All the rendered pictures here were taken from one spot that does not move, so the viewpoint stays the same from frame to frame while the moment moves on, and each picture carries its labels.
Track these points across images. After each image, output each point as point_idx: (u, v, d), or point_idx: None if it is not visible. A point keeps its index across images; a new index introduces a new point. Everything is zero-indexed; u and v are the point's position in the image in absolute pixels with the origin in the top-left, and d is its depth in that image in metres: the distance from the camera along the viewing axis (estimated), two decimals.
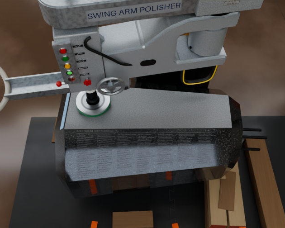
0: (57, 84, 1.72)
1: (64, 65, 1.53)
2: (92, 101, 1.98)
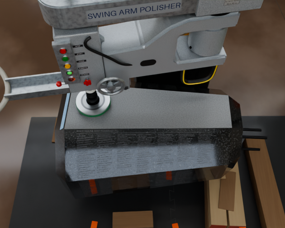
0: (57, 84, 1.72)
1: (64, 65, 1.53)
2: (92, 101, 1.98)
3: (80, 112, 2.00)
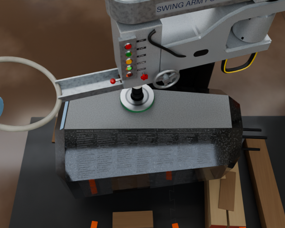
0: (111, 81, 1.73)
1: (126, 61, 1.55)
2: (138, 96, 2.00)
3: None
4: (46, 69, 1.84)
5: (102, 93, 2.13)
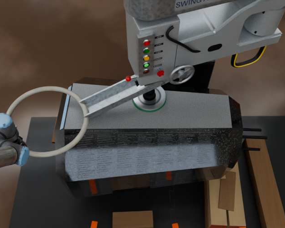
0: (127, 78, 1.74)
1: (144, 58, 1.56)
2: (151, 96, 2.04)
3: None
4: (71, 92, 2.03)
5: None
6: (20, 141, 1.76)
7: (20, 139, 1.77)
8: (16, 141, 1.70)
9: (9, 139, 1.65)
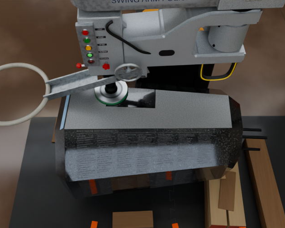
0: (77, 65, 1.78)
1: (85, 47, 1.59)
2: (111, 89, 2.06)
3: (106, 103, 2.07)
4: (42, 72, 2.16)
5: None
6: None
7: None
8: None
9: None
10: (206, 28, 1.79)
